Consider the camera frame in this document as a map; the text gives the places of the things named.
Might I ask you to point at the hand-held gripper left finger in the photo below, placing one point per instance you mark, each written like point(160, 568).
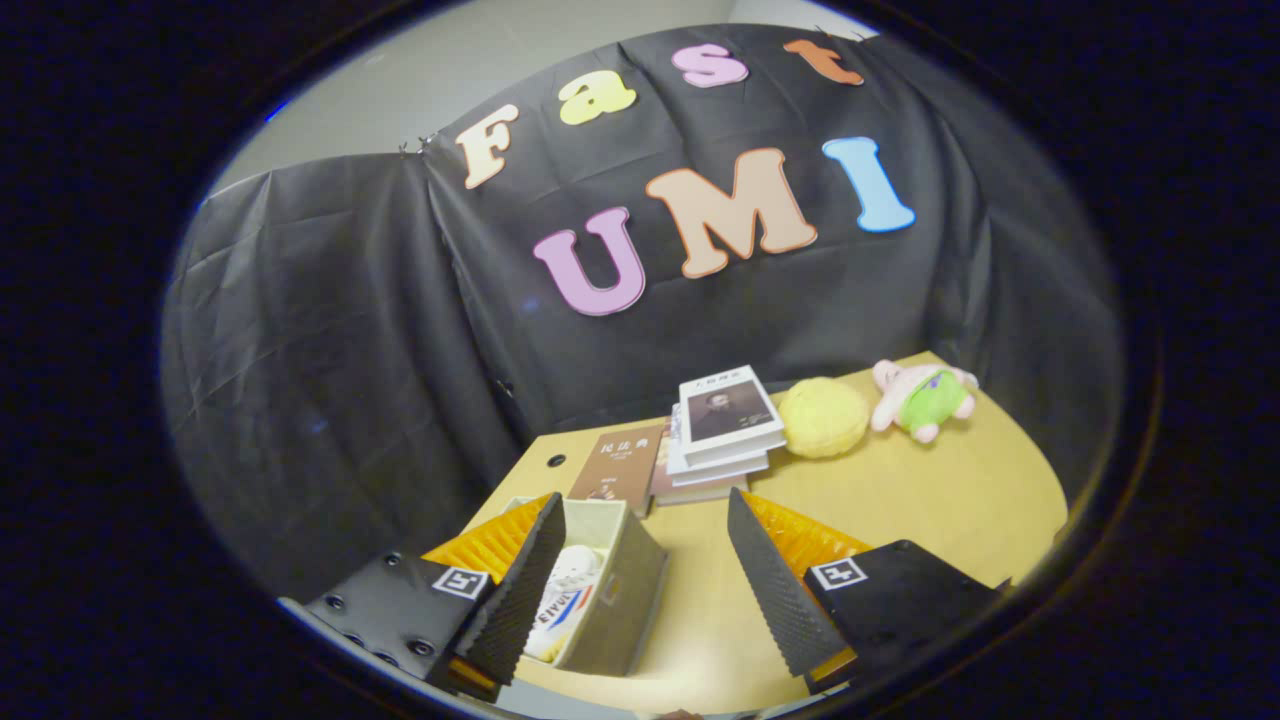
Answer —
point(520, 600)

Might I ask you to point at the beige fabric storage box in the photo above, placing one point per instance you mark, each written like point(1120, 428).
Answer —
point(620, 610)

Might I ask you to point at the reddish brown book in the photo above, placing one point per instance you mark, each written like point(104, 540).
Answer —
point(700, 495)

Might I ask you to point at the white thick book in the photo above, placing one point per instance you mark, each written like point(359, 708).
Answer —
point(715, 471)

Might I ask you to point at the black backdrop cloth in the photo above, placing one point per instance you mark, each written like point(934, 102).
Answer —
point(380, 350)

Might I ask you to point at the white portrait cover book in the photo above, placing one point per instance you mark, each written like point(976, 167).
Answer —
point(725, 410)

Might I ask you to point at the yellow round plush toy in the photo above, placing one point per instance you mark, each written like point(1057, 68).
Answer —
point(823, 418)

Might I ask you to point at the white shoe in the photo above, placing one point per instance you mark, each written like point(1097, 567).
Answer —
point(570, 590)

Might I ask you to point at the pink and green plush toy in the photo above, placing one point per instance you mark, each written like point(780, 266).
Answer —
point(925, 400)

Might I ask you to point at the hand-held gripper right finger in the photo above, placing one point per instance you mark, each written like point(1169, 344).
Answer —
point(775, 590)

